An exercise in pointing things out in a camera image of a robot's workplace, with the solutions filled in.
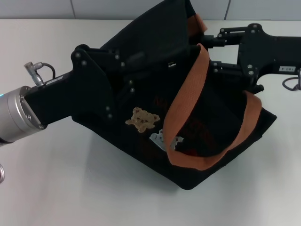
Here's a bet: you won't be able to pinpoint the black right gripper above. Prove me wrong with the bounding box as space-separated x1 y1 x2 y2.
201 23 301 92

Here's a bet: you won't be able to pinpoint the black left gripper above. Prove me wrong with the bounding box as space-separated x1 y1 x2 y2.
24 44 145 125

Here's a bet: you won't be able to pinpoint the black food bag brown straps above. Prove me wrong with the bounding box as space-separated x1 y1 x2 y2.
70 0 277 191

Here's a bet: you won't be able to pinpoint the grey round metal part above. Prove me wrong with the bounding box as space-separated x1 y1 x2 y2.
0 163 6 186

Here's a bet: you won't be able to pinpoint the silver plug with black cable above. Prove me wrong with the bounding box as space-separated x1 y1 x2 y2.
281 69 301 91
24 60 56 87

